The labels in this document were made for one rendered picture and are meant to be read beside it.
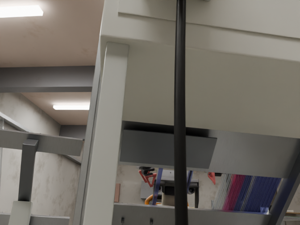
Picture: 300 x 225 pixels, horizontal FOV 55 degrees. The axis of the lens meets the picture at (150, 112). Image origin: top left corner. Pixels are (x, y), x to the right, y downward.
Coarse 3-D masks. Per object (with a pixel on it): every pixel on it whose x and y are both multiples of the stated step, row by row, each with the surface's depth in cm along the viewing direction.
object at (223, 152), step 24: (120, 144) 95; (144, 144) 91; (168, 144) 92; (192, 144) 92; (216, 144) 97; (240, 144) 98; (264, 144) 99; (288, 144) 99; (168, 168) 101; (192, 168) 101; (216, 168) 102; (240, 168) 102; (264, 168) 103; (288, 168) 104
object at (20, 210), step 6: (12, 204) 99; (18, 204) 100; (24, 204) 100; (30, 204) 101; (12, 210) 99; (18, 210) 99; (24, 210) 100; (30, 210) 102; (12, 216) 98; (18, 216) 98; (24, 216) 99; (12, 222) 97; (18, 222) 98; (24, 222) 98
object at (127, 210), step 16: (128, 208) 108; (144, 208) 108; (160, 208) 109; (192, 208) 110; (112, 224) 111; (128, 224) 111; (144, 224) 112; (160, 224) 112; (192, 224) 113; (208, 224) 114; (224, 224) 114; (240, 224) 115; (256, 224) 115
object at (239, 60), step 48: (144, 0) 40; (192, 0) 41; (240, 0) 43; (288, 0) 44; (144, 48) 39; (192, 48) 39; (240, 48) 40; (288, 48) 41; (144, 96) 54; (192, 96) 53; (240, 96) 52; (288, 96) 50; (96, 144) 33; (96, 192) 31
